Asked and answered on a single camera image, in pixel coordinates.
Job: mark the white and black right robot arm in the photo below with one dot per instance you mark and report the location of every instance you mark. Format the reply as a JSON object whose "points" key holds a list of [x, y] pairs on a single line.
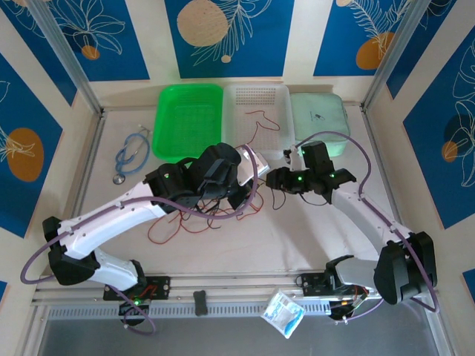
{"points": [[356, 219]]}

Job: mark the white plastic mesh basket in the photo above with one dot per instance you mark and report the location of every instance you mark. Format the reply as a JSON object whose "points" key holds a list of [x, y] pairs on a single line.
{"points": [[259, 96]]}

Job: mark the aluminium frame post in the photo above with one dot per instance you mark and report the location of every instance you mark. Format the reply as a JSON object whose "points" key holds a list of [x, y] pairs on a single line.
{"points": [[67, 55], [393, 55]]}

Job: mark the green plastic basket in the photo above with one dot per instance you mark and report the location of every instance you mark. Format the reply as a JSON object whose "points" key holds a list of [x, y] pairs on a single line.
{"points": [[185, 118]]}

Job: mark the black bone-shaped clip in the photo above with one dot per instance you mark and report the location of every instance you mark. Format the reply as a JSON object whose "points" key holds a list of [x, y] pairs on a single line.
{"points": [[200, 302]]}

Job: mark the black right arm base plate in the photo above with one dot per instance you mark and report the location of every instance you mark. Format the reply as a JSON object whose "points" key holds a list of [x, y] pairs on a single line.
{"points": [[313, 283]]}

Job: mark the white table mat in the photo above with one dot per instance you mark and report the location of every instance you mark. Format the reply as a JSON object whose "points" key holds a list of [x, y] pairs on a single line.
{"points": [[222, 259]]}

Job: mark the mint green zip pouch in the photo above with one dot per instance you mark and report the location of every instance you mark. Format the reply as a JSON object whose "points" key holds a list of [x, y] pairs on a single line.
{"points": [[319, 111]]}

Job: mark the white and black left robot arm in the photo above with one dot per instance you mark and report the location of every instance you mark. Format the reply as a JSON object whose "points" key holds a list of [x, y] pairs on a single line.
{"points": [[111, 226]]}

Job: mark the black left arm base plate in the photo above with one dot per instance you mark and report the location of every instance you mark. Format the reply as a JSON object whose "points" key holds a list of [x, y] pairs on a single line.
{"points": [[159, 287]]}

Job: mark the blue stethoscope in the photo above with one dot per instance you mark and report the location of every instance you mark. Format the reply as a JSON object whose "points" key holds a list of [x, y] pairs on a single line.
{"points": [[118, 179]]}

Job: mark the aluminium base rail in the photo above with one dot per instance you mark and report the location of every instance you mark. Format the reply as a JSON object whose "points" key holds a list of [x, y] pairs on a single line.
{"points": [[230, 283]]}

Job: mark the white and blue plastic packet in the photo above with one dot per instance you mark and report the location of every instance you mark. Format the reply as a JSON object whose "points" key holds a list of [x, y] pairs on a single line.
{"points": [[282, 311]]}

